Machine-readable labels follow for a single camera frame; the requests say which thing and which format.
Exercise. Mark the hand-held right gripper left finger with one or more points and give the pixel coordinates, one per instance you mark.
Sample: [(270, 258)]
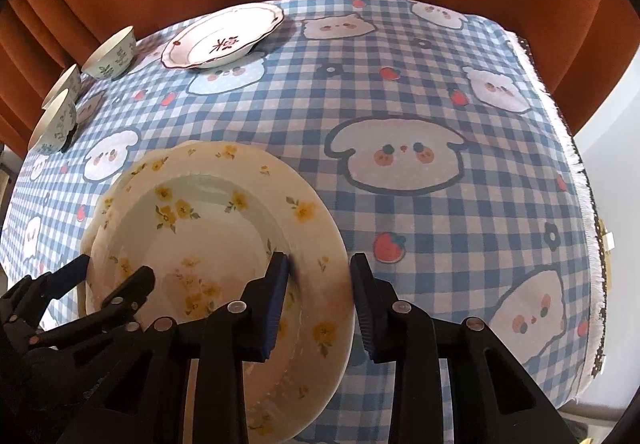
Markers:
[(274, 309)]

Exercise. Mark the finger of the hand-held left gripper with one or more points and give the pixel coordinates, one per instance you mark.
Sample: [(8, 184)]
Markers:
[(129, 291), (70, 275)]

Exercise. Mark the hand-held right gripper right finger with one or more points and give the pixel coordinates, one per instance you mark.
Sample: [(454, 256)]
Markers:
[(366, 311)]

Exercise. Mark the yellow flower cream plate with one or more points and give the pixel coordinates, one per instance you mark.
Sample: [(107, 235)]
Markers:
[(220, 224)]

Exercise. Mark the translucent yellow-green bowl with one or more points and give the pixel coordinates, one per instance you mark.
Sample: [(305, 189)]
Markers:
[(112, 55)]

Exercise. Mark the green patterned white bowl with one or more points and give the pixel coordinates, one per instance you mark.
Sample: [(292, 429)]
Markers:
[(65, 83), (55, 124)]

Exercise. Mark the blue checkered cartoon tablecloth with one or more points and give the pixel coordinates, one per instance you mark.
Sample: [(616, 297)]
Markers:
[(400, 149)]

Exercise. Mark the red rimmed white plate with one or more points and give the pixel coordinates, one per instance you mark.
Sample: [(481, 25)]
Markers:
[(220, 44)]

